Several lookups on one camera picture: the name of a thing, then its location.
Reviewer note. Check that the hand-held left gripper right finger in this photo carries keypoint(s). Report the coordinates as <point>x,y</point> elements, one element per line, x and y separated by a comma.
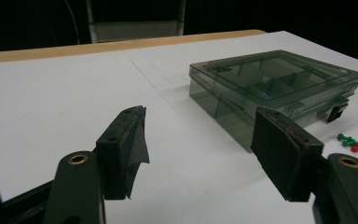
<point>286,155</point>

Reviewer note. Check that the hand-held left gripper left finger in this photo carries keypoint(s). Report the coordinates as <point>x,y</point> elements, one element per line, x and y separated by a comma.
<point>118,149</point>

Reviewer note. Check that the green push pin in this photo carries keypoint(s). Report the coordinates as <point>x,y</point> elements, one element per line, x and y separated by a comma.
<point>341,136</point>
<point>350,142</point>

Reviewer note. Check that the red push pin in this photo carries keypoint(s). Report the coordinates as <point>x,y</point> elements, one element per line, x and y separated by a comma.
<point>357,147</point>

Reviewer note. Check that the grey transparent compartment box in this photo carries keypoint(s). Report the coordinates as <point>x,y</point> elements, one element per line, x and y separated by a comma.
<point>261,81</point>

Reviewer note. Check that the white board table cover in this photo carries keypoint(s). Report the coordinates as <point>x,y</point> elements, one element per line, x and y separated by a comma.
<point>59,99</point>

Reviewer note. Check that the white metal desk frame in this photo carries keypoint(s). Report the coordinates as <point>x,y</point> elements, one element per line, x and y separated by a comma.
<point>136,31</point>

